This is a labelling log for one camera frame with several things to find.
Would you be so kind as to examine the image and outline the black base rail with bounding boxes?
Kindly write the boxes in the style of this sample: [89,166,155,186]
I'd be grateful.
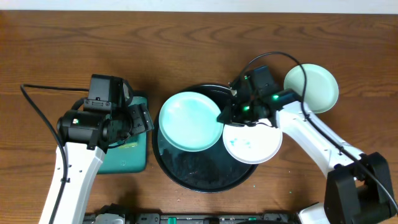
[83,213,300,224]

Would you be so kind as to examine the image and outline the round black serving tray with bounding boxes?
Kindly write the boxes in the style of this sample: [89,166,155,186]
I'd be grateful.
[152,84,256,193]

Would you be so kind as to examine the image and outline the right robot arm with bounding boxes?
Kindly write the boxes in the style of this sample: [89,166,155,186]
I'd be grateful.
[218,67,397,223]

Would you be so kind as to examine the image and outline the dark green rectangular water tray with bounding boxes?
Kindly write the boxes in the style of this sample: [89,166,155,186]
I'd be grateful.
[96,91,149,174]

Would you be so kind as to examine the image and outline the white plate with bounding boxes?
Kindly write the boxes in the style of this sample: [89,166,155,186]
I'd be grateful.
[223,119,283,164]

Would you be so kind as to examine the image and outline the green yellow sponge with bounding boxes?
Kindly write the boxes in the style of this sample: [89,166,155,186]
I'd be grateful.
[118,141,139,149]

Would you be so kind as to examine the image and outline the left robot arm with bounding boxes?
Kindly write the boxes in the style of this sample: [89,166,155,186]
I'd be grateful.
[40,97,153,223]

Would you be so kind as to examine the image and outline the light green plate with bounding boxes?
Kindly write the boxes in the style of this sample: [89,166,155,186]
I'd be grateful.
[159,91,223,152]
[284,63,339,113]

